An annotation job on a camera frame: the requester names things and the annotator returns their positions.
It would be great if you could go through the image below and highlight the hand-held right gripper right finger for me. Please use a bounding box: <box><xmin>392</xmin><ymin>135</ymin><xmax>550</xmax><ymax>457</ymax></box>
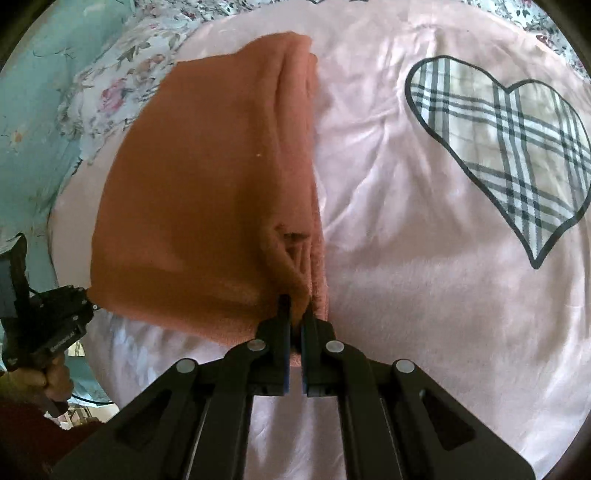
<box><xmin>300</xmin><ymin>308</ymin><xmax>539</xmax><ymax>480</ymax></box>

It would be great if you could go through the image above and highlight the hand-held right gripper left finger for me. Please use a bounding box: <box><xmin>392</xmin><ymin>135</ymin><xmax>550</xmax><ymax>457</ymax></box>
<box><xmin>48</xmin><ymin>294</ymin><xmax>293</xmax><ymax>480</ymax></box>

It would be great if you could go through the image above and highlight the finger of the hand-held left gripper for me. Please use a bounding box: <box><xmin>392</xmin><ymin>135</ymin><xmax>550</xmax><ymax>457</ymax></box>
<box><xmin>44</xmin><ymin>285</ymin><xmax>100</xmax><ymax>325</ymax></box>

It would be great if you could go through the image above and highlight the orange knit sweater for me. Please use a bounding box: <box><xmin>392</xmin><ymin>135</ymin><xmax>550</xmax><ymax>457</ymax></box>
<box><xmin>90</xmin><ymin>31</ymin><xmax>331</xmax><ymax>350</ymax></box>

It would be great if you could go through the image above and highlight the person's left hand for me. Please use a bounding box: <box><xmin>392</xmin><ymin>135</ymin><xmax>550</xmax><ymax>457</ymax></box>
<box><xmin>0</xmin><ymin>353</ymin><xmax>75</xmax><ymax>403</ymax></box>

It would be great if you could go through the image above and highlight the person's dark red clothing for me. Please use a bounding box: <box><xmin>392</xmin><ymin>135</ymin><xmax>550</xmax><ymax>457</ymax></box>
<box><xmin>0</xmin><ymin>399</ymin><xmax>118</xmax><ymax>480</ymax></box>

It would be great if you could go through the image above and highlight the pink blanket with plaid heart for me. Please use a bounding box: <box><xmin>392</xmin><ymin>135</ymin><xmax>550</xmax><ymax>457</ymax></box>
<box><xmin>46</xmin><ymin>0</ymin><xmax>591</xmax><ymax>480</ymax></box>

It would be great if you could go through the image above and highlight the teal floral bed sheet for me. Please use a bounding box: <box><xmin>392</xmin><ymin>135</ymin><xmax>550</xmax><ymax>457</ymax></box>
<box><xmin>0</xmin><ymin>0</ymin><xmax>137</xmax><ymax>402</ymax></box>

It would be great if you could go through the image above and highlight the white floral quilt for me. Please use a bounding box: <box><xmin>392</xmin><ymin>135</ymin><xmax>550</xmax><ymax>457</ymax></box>
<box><xmin>58</xmin><ymin>0</ymin><xmax>589</xmax><ymax>164</ymax></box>

